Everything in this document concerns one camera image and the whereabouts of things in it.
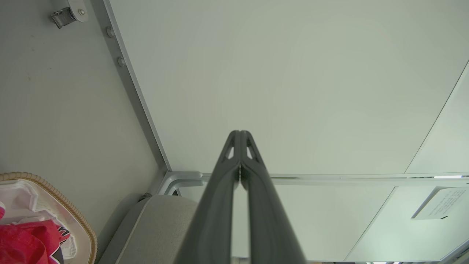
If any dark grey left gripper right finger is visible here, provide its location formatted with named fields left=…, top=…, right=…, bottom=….
left=241, top=131, right=306, bottom=264

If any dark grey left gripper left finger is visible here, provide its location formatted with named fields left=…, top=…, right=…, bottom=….
left=174, top=130, right=241, bottom=264

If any red jersey with white trim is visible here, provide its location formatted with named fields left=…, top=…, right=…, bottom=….
left=0, top=207, right=71, bottom=264

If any grey fabric sofa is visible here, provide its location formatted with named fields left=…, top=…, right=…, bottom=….
left=98, top=194, right=200, bottom=264

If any grey curved corner foot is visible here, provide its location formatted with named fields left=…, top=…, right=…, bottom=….
left=158, top=171, right=204, bottom=195
left=166, top=179, right=206, bottom=195

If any cream laundry basket, brown rim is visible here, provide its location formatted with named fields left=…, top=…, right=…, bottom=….
left=0, top=172, right=98, bottom=264

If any white paper notice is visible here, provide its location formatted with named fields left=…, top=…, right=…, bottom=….
left=411, top=186, right=469, bottom=221

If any white basket liner bag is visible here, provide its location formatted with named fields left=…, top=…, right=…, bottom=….
left=0, top=180, right=78, bottom=260

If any grey partition foot with plate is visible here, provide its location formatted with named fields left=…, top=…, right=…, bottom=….
left=67, top=0, right=89, bottom=23

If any grey partition floor rail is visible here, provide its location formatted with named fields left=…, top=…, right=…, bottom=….
left=90, top=0, right=173, bottom=175

